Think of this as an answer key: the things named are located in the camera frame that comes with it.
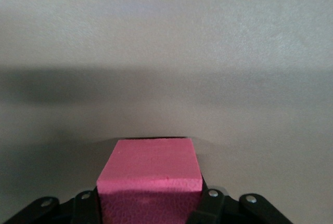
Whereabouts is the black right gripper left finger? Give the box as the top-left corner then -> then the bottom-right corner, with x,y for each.
4,188 -> 104,224

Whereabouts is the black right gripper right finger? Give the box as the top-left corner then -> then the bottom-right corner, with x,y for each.
187,187 -> 296,224

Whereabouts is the red foam cube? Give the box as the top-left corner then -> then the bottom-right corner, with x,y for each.
96,138 -> 203,224

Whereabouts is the brown paper table cover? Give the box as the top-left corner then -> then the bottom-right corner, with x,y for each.
0,0 -> 333,224

